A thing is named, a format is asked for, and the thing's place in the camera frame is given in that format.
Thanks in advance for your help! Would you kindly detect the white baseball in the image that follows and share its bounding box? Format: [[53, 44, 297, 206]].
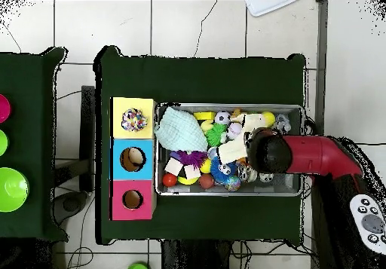
[[226, 122, 244, 140]]

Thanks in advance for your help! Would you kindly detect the grey metal post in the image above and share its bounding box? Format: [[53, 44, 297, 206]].
[[310, 0, 329, 269]]

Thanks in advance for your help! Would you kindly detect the polka dot cloth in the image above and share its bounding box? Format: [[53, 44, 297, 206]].
[[121, 108, 149, 133]]

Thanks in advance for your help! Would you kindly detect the white tray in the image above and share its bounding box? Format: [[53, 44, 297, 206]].
[[245, 0, 299, 17]]

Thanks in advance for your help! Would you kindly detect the blue spiky toy with eyes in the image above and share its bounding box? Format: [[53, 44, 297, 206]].
[[210, 156, 237, 185]]

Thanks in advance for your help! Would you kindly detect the green spiky rubber ball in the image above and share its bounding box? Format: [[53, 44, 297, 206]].
[[205, 123, 228, 148]]

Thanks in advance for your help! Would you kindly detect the dark green tablecloth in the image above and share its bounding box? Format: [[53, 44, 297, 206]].
[[94, 45, 307, 247], [0, 47, 68, 241]]

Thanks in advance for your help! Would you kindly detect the yellow ball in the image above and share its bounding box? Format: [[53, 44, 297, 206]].
[[261, 111, 277, 128]]

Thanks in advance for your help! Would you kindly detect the black stand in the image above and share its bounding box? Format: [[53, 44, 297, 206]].
[[54, 84, 97, 193]]

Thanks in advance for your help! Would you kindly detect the mint green cloth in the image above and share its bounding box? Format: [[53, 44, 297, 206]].
[[154, 106, 210, 153]]

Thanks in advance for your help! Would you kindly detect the purple spiky toy with eyes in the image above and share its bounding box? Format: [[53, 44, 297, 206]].
[[176, 150, 209, 168]]

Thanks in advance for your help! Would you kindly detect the grey rounded stand foot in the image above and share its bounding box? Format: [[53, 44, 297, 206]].
[[52, 190, 89, 225]]

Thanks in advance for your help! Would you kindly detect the small soccer ball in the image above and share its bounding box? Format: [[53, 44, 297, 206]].
[[213, 110, 232, 126]]

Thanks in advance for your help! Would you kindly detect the small green bowl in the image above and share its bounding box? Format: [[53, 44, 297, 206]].
[[0, 129, 9, 157]]

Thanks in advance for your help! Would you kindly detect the pink bowl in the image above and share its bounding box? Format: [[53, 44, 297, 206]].
[[0, 93, 12, 124]]

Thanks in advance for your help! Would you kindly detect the shallow silver mesh bin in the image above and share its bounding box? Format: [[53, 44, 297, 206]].
[[154, 102, 304, 197]]

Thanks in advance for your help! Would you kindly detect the wooden box with three holes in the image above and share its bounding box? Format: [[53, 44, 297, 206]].
[[109, 96, 158, 222]]

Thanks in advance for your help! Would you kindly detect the red ball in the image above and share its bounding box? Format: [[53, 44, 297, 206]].
[[161, 173, 178, 188]]

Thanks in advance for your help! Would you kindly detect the large green bowl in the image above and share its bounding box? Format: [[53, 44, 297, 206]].
[[0, 167, 30, 213]]

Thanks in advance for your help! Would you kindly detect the grey plastic robot toy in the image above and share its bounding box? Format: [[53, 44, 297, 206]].
[[274, 113, 293, 134]]

